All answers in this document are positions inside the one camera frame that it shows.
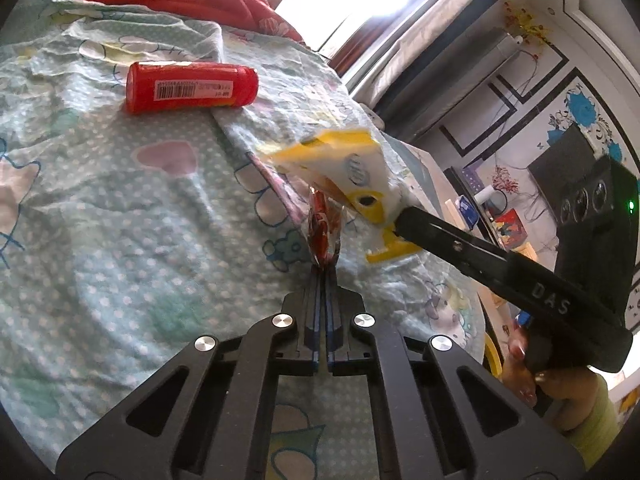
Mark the beige curtain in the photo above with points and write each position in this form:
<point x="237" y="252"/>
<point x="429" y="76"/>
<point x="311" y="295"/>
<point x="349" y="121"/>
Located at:
<point x="440" y="60"/>

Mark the yellow white packet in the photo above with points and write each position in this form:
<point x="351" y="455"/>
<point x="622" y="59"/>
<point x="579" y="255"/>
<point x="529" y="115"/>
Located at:
<point x="330" y="160"/>

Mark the white cup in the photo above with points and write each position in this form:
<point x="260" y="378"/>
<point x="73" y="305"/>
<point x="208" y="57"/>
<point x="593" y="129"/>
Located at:
<point x="489" y="197"/>

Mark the colourful printed box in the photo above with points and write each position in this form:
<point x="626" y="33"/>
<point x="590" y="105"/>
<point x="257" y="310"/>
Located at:
<point x="510" y="227"/>

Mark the person's right forearm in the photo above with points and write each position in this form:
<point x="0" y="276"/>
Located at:
<point x="597" y="430"/>

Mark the person's right hand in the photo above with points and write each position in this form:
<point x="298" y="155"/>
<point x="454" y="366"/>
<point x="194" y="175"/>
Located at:
<point x="550" y="395"/>

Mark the red artificial flowers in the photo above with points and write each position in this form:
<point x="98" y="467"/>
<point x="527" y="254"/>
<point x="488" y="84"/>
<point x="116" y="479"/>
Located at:
<point x="506" y="180"/>

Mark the blue flower wall sticker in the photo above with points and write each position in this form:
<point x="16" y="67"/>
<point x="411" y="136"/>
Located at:
<point x="582" y="107"/>

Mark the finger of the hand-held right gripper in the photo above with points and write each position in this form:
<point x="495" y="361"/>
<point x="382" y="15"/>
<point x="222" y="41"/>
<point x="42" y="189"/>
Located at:
<point x="450" y="240"/>

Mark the red cylindrical container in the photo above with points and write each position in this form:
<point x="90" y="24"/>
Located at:
<point x="200" y="80"/>

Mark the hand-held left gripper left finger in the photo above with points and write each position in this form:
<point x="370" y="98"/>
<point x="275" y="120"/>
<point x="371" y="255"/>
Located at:
<point x="315" y="310"/>

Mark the red candy wrapper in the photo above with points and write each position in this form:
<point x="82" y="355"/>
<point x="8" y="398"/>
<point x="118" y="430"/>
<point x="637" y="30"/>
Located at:
<point x="322" y="230"/>

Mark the printed bed sheet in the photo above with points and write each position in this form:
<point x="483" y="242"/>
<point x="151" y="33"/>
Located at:
<point x="125" y="260"/>

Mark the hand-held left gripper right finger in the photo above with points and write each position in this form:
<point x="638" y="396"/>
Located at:
<point x="334" y="310"/>

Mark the yellow round stool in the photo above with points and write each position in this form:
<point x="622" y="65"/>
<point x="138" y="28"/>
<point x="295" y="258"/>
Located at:
<point x="492" y="355"/>

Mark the window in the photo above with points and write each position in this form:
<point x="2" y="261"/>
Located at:
<point x="360" y="0"/>

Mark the blue white box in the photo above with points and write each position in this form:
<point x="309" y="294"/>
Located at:
<point x="466" y="210"/>

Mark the yellow artificial flowers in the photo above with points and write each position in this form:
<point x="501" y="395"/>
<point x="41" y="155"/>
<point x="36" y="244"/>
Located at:
<point x="525" y="22"/>

